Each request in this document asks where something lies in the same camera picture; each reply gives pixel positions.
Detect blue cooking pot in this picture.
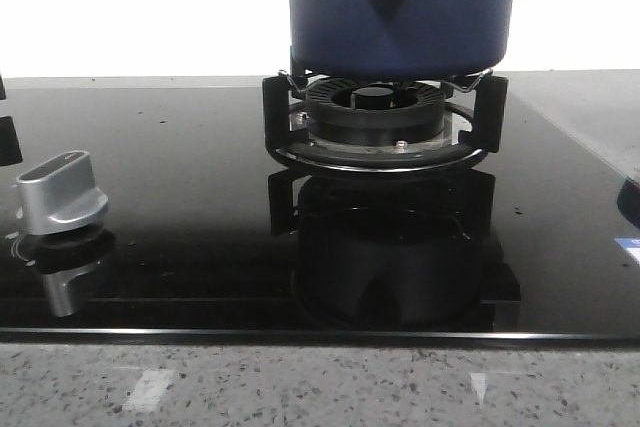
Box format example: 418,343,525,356
289,0,513,81

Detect black pot support grate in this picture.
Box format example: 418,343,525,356
262,49,509,177

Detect black gas burner head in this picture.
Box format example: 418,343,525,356
305,78,445,146

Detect black glass stove top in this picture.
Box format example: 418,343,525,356
1,71,639,348

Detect silver stove knob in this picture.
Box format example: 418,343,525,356
16,150,109,236

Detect blue bowl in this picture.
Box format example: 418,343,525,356
616,178,640,229

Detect blue label sticker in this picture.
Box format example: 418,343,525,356
615,237,640,263

